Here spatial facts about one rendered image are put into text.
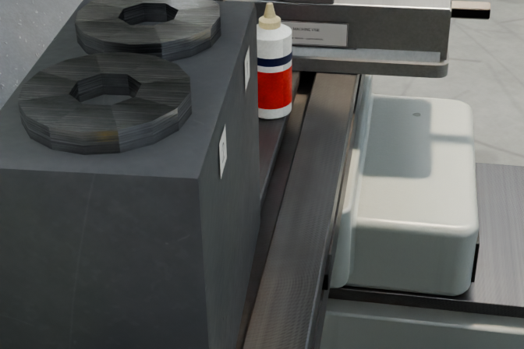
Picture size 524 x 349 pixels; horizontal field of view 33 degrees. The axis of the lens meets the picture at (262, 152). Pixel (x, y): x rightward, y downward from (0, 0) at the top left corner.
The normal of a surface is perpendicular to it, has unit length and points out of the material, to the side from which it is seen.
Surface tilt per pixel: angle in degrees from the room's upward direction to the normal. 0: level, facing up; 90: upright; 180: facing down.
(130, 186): 90
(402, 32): 90
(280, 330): 0
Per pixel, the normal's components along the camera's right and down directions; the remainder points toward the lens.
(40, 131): -0.65, 0.41
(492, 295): -0.01, -0.85
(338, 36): -0.15, 0.52
